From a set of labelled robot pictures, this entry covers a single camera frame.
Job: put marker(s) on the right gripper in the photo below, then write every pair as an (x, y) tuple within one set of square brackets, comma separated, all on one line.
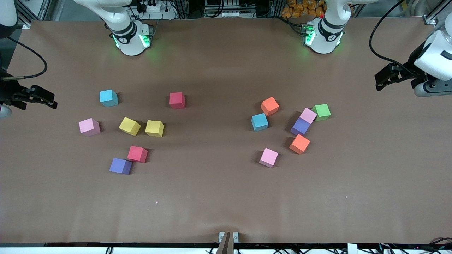
[(7, 92)]

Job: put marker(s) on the metal table edge bracket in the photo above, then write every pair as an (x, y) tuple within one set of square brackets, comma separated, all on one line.
[(221, 237)]

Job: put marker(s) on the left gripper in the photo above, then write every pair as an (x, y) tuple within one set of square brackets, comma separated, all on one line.
[(409, 68)]

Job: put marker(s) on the brown table cover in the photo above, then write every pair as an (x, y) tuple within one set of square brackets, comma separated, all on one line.
[(212, 197)]

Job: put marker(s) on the green foam cube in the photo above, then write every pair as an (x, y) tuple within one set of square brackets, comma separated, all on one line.
[(322, 111)]

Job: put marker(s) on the purple foam cube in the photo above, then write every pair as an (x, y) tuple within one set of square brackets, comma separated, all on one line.
[(300, 126), (119, 165)]

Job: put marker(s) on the white power strip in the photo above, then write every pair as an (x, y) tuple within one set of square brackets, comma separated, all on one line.
[(153, 7)]

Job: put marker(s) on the white label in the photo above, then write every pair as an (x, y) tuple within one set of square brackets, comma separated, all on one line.
[(352, 248)]

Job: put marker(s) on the orange snack bags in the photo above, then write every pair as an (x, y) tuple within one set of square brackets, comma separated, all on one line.
[(300, 7)]

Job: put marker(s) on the pink foam cube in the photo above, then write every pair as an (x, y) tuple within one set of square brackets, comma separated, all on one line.
[(88, 126), (308, 115), (268, 157)]

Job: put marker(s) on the blue foam cube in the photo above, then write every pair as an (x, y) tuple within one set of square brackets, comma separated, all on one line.
[(107, 97), (259, 121)]

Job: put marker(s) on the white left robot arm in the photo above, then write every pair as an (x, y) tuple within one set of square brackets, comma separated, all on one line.
[(323, 42)]

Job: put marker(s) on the red foam cube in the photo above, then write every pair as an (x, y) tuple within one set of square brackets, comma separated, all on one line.
[(176, 100), (137, 153)]

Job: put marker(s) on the white electronics box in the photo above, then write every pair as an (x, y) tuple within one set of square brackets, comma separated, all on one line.
[(229, 14)]

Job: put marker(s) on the orange foam cube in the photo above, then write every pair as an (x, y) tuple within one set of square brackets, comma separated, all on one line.
[(269, 106), (299, 143)]

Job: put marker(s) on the yellow foam cube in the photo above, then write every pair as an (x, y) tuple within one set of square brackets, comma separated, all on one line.
[(129, 126), (154, 127)]

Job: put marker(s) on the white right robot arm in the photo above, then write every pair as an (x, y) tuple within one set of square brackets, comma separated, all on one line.
[(130, 42)]

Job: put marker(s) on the wooden strip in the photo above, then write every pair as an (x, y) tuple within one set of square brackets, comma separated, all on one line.
[(224, 245)]

